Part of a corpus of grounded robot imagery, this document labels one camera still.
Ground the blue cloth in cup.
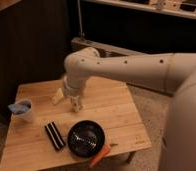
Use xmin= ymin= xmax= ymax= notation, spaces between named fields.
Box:
xmin=8 ymin=101 xmax=31 ymax=115

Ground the black bowl with metal inside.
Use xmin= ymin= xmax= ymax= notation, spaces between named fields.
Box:
xmin=67 ymin=120 xmax=105 ymax=158

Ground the black striped rectangular block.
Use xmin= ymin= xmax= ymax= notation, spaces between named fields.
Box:
xmin=45 ymin=122 xmax=66 ymax=151

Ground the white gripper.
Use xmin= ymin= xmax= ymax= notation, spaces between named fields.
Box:
xmin=52 ymin=76 xmax=85 ymax=112

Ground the orange carrot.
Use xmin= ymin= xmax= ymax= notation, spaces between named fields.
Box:
xmin=89 ymin=143 xmax=115 ymax=168

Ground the wooden shelf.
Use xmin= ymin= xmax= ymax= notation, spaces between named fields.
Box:
xmin=84 ymin=0 xmax=196 ymax=20

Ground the metal pole with base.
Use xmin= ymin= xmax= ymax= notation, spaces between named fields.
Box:
xmin=77 ymin=0 xmax=85 ymax=40

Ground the wooden table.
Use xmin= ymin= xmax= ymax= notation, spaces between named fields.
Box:
xmin=0 ymin=77 xmax=151 ymax=171

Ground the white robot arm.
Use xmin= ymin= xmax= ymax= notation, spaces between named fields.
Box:
xmin=61 ymin=47 xmax=196 ymax=171

